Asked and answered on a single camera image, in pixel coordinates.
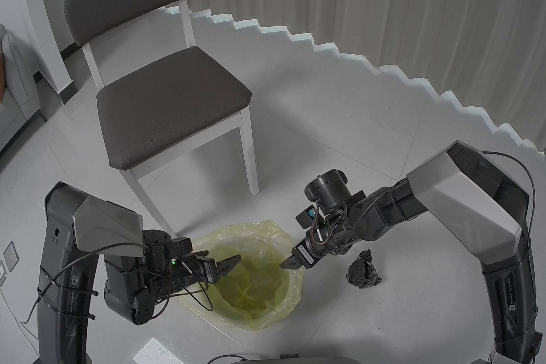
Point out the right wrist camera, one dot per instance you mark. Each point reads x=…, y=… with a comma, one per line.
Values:
x=305, y=220

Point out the grey padded white chair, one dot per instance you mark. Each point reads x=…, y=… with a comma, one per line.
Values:
x=170, y=98

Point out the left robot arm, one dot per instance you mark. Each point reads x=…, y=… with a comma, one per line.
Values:
x=64, y=268

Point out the black plastic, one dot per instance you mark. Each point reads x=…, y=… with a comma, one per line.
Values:
x=362, y=275

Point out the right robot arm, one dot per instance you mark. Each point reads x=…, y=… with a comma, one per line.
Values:
x=469, y=200

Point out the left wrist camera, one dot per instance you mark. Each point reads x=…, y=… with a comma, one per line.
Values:
x=183, y=246

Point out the yellow plastic bag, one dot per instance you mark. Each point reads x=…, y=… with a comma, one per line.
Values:
x=256, y=311

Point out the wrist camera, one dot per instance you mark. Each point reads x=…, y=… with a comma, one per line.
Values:
x=183, y=246
x=305, y=220

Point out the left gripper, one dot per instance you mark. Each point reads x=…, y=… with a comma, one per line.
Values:
x=202, y=272

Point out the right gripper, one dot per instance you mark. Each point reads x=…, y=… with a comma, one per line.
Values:
x=326, y=245

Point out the pale grey sofa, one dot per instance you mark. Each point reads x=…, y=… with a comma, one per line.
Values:
x=17, y=89

